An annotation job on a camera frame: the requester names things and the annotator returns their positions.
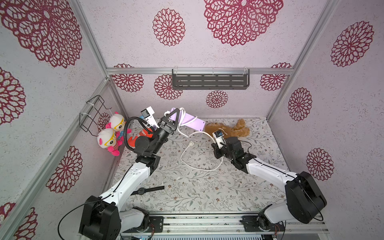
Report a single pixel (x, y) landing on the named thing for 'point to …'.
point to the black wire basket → (89, 118)
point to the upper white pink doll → (117, 123)
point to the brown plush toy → (238, 130)
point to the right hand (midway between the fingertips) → (211, 143)
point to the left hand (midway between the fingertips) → (178, 110)
